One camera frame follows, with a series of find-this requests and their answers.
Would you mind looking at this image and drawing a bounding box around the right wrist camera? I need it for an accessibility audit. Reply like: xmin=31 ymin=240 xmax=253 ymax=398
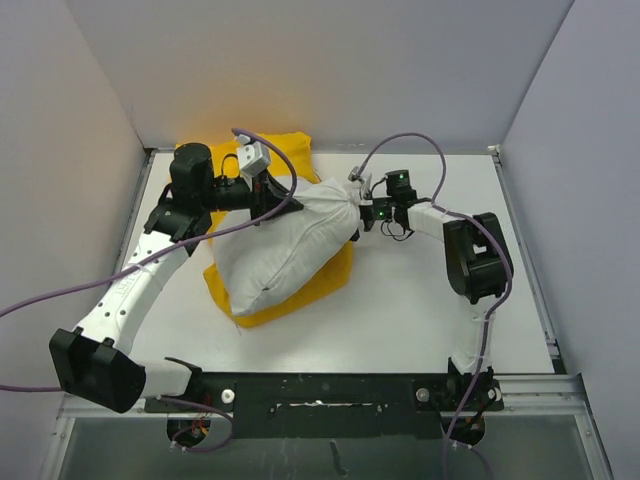
xmin=346 ymin=166 xmax=372 ymax=206

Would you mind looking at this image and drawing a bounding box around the yellow printed pillowcase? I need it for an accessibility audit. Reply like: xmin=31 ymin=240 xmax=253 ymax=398
xmin=203 ymin=132 xmax=359 ymax=328

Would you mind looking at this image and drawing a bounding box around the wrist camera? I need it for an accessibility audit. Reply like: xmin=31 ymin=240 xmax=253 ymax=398
xmin=346 ymin=166 xmax=372 ymax=206
xmin=233 ymin=129 xmax=271 ymax=178

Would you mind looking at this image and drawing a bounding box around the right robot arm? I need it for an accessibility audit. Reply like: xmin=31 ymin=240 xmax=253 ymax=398
xmin=349 ymin=167 xmax=513 ymax=409

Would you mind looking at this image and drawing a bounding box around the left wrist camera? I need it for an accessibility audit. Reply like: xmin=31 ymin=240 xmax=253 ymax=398
xmin=233 ymin=129 xmax=271 ymax=178

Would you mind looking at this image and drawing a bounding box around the purple cable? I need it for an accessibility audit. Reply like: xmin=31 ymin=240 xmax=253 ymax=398
xmin=0 ymin=128 xmax=301 ymax=456
xmin=349 ymin=131 xmax=516 ymax=480

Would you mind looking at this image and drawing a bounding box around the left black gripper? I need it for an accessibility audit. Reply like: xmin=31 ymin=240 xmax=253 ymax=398
xmin=199 ymin=168 xmax=303 ymax=226

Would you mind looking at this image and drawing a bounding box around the aluminium frame rail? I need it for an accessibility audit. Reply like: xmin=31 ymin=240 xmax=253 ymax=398
xmin=39 ymin=144 xmax=616 ymax=480

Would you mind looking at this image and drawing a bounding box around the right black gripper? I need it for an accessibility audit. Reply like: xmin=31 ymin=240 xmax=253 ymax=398
xmin=332 ymin=184 xmax=396 ymax=242

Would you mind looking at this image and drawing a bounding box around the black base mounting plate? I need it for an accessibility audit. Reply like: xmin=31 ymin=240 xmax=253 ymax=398
xmin=144 ymin=373 xmax=504 ymax=439

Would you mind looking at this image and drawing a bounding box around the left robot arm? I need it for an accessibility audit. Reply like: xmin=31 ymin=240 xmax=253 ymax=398
xmin=49 ymin=134 xmax=302 ymax=413

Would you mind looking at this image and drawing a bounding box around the white pillow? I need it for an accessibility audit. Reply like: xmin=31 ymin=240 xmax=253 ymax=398
xmin=212 ymin=178 xmax=360 ymax=317

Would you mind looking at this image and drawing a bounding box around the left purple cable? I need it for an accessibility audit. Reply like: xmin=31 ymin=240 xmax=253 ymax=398
xmin=0 ymin=128 xmax=301 ymax=456

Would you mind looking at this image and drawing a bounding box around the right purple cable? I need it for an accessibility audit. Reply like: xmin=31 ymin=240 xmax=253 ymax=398
xmin=349 ymin=131 xmax=516 ymax=480

